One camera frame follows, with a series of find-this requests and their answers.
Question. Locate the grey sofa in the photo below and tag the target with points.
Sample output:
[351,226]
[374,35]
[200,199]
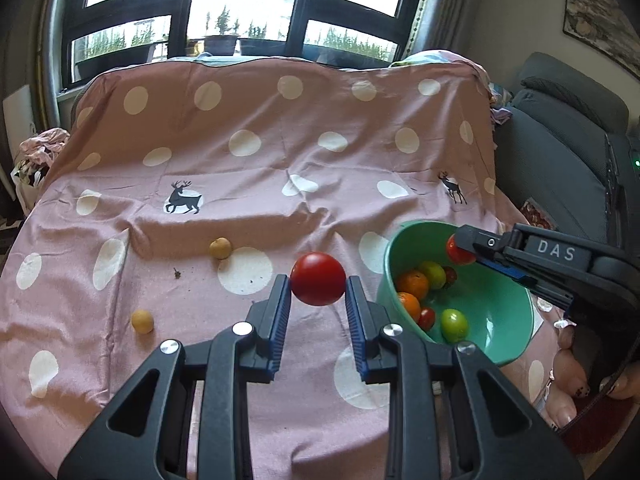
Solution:
[552,148]

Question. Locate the framed landscape painting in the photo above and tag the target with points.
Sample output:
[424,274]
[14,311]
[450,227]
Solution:
[603,25]

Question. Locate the snack packet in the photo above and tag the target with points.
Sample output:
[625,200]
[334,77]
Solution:
[537,216]

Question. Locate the left tan longan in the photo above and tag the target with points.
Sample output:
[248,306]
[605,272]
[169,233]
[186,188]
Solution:
[142,321]

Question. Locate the dark framed window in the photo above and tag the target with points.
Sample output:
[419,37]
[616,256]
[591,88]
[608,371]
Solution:
[98,35]

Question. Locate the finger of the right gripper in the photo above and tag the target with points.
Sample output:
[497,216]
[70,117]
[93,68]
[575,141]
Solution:
[487,249]

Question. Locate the person's right hand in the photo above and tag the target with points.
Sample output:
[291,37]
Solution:
[570,383]

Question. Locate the green bowl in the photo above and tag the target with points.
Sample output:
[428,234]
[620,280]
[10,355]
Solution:
[499,311]

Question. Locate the pink polka dot cloth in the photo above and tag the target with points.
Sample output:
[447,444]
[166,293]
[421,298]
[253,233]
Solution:
[281,157]

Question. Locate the stemmed cherry tomato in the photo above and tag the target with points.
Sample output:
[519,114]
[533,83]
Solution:
[450,275]

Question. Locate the pink clothes pile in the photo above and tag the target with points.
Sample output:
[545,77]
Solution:
[36,156]

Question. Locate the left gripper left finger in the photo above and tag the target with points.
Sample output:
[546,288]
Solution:
[143,433]

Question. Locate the tan longan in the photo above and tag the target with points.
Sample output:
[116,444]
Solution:
[142,321]
[220,249]

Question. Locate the green apple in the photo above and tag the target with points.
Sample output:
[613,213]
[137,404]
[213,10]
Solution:
[435,274]
[454,325]

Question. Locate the orange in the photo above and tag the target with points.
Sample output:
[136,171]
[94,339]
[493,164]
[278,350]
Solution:
[413,282]
[411,304]

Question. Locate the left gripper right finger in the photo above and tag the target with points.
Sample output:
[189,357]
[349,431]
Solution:
[493,431]

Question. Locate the right tan longan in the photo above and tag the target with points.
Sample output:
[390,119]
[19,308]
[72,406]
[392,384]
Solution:
[220,249]

